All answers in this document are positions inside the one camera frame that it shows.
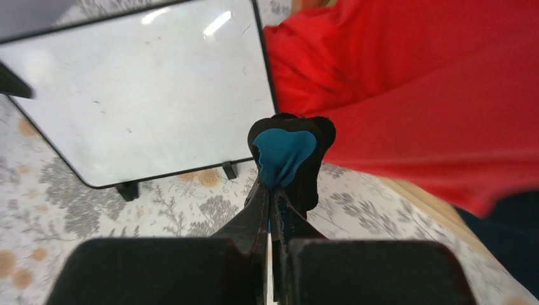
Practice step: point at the navy basketball jersey 23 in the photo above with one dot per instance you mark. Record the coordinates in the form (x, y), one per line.
(510, 233)

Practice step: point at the blue black whiteboard eraser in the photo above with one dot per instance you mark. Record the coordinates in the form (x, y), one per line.
(288, 151)

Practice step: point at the floral patterned table mat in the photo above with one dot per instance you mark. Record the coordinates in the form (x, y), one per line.
(46, 211)

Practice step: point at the red tank top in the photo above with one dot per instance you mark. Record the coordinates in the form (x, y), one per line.
(494, 90)

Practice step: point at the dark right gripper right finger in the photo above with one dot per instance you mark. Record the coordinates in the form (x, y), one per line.
(309, 268)

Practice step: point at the white whiteboard black frame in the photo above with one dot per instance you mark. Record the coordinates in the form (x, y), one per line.
(155, 92)

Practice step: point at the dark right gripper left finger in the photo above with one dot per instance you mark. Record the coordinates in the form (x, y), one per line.
(225, 268)

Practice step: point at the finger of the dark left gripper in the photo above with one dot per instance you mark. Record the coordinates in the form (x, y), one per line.
(12, 85)

